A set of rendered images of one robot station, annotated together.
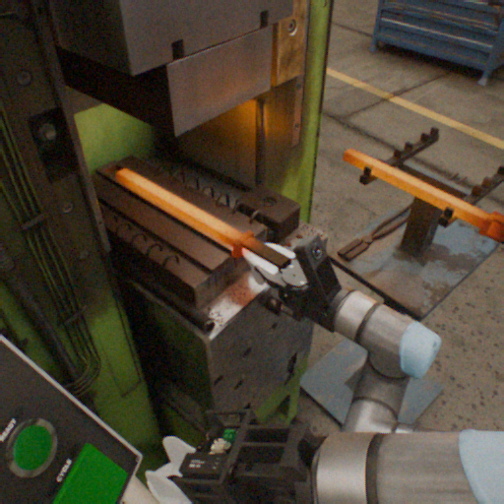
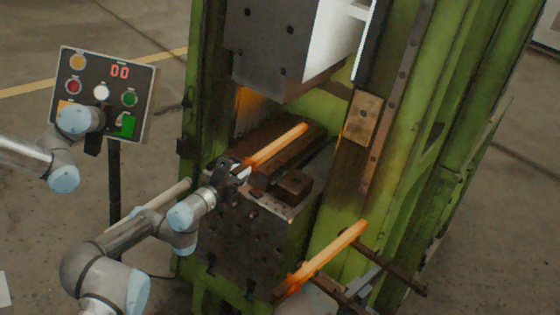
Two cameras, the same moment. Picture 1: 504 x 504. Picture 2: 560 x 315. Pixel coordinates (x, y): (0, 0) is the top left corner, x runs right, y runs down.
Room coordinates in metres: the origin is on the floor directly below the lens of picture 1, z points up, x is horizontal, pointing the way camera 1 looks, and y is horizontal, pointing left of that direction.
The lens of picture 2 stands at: (0.37, -1.42, 2.08)
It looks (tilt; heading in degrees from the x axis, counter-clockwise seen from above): 36 degrees down; 77
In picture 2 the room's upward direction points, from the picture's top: 11 degrees clockwise
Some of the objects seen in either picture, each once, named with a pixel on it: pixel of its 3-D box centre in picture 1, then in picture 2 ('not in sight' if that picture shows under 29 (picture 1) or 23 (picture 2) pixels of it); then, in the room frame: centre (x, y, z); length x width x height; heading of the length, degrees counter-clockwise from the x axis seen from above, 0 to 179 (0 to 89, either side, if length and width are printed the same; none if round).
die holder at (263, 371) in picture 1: (187, 289); (278, 204); (0.80, 0.17, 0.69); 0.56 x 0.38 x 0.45; 49
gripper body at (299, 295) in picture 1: (313, 294); (220, 190); (0.53, -0.11, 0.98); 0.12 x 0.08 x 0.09; 49
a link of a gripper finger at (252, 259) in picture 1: (258, 271); not in sight; (0.58, -0.01, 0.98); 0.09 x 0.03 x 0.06; 52
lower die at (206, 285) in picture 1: (158, 220); (276, 146); (0.75, 0.19, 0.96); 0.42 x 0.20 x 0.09; 49
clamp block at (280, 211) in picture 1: (268, 213); (294, 188); (0.79, -0.04, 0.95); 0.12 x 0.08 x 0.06; 49
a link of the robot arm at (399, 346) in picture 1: (398, 342); (186, 213); (0.42, -0.23, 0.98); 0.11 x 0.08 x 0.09; 49
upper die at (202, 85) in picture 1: (129, 44); (294, 59); (0.75, 0.19, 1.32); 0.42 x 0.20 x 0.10; 49
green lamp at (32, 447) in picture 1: (32, 447); (129, 99); (0.21, 0.23, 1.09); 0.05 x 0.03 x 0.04; 139
